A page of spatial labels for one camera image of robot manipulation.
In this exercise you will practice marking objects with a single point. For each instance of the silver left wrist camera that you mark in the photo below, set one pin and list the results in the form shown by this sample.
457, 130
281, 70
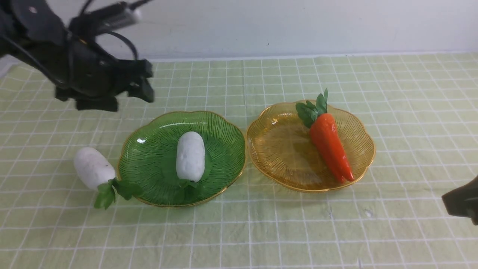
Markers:
106, 19

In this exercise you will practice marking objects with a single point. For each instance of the amber ribbed plastic plate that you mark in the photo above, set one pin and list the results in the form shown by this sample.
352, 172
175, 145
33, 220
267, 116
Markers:
280, 148

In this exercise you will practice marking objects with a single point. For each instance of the green checked tablecloth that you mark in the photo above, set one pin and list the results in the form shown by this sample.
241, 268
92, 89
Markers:
420, 110

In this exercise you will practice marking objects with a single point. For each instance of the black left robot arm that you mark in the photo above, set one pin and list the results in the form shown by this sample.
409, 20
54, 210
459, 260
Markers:
25, 24

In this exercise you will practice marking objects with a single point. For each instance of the green ribbed plastic plate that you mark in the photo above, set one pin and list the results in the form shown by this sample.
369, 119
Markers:
148, 159

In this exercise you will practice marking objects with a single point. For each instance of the white toy radish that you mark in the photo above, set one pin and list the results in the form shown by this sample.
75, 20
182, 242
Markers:
94, 170
190, 159

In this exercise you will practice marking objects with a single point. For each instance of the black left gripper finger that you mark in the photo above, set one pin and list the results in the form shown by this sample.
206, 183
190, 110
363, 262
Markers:
142, 89
108, 104

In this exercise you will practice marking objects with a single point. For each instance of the orange toy carrot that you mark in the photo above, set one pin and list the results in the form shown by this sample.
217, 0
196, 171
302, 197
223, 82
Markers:
323, 133
322, 103

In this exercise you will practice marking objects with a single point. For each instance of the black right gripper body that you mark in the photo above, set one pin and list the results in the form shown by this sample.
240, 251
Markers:
463, 201

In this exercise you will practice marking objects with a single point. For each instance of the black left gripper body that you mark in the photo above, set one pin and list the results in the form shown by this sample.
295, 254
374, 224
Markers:
86, 71

